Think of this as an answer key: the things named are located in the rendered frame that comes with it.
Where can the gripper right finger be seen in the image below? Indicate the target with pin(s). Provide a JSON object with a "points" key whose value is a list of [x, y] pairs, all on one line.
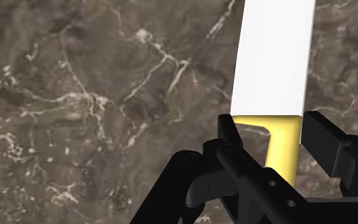
{"points": [[346, 155]]}

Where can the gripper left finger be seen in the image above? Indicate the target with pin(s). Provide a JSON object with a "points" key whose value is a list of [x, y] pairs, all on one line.
{"points": [[228, 173]]}

